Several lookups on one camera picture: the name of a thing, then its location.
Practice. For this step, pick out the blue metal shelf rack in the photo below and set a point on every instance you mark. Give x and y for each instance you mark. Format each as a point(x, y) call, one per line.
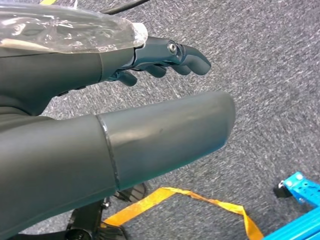
point(302, 195)

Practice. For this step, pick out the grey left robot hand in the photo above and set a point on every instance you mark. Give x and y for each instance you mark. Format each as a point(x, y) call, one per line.
point(62, 159)

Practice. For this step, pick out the black robot foot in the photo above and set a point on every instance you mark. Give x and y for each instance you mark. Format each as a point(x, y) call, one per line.
point(87, 218)

